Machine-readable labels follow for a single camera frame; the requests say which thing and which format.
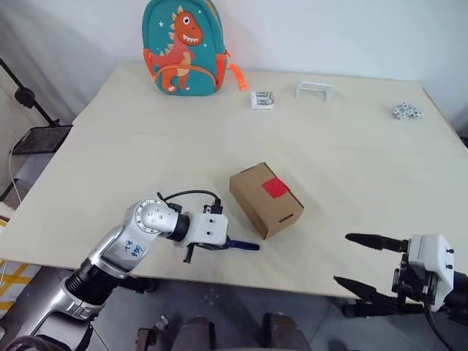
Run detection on cluster of small white pieces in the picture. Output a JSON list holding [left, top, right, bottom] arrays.
[[388, 102, 424, 121]]

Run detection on black stand tray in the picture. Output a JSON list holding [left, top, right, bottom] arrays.
[[10, 124, 74, 156]]

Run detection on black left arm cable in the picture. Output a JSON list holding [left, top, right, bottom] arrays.
[[156, 189, 224, 217]]

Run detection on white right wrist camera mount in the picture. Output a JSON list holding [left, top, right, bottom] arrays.
[[407, 233, 456, 313]]

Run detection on blue pen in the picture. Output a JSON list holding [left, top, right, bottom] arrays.
[[225, 237, 261, 252]]

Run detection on white frame stand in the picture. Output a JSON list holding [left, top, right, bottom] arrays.
[[295, 81, 336, 103]]

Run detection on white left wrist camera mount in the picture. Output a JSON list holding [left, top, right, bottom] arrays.
[[187, 211, 230, 246]]

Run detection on small white printed box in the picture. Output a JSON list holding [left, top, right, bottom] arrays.
[[250, 90, 276, 110]]

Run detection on teal dinosaur backpack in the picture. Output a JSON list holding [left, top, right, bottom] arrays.
[[141, 0, 250, 97]]

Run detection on black table frame bar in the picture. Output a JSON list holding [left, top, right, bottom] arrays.
[[341, 298, 429, 318]]

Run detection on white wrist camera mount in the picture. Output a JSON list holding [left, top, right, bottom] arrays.
[[407, 233, 456, 313], [187, 211, 230, 246]]

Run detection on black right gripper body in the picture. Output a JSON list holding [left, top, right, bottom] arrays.
[[391, 252, 439, 305]]

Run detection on white cable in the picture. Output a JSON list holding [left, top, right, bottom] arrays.
[[7, 127, 38, 208]]

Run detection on brown cardboard box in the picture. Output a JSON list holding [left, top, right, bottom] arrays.
[[229, 162, 306, 241]]

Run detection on dark rounded shape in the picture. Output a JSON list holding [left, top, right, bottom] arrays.
[[174, 315, 217, 351], [262, 312, 312, 351]]

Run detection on red tape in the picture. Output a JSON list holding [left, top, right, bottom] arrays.
[[262, 177, 290, 200]]

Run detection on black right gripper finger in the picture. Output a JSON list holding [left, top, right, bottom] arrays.
[[344, 233, 410, 253], [333, 276, 400, 307]]

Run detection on black stand pole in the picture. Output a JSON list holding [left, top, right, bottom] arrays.
[[0, 58, 61, 129]]

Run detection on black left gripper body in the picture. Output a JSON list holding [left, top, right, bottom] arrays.
[[189, 240, 230, 253]]

